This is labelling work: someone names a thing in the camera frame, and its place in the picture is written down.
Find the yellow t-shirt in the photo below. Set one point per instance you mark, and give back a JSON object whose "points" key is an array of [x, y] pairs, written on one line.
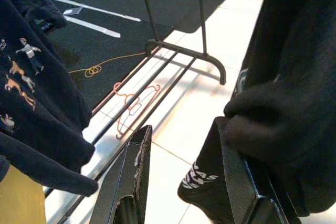
{"points": [[21, 197]]}

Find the long white tape strip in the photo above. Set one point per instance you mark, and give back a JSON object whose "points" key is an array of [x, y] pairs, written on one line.
{"points": [[97, 9], [92, 26]]}

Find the navy printed sweatshirt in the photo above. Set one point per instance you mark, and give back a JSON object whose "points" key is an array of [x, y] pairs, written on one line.
{"points": [[39, 90]]}

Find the black metal clothes rack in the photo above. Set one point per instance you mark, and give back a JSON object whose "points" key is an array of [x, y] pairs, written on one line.
{"points": [[183, 50]]}

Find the black t-shirt white sleeve print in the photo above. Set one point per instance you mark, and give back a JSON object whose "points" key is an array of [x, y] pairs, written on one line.
{"points": [[288, 51]]}

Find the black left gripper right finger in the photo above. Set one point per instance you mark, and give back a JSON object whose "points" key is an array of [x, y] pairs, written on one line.
{"points": [[249, 197]]}

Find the small white paper scrap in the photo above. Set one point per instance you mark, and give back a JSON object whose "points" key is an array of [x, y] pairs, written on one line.
{"points": [[72, 11]]}

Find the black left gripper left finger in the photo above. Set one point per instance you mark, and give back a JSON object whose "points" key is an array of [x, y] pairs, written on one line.
{"points": [[131, 169]]}

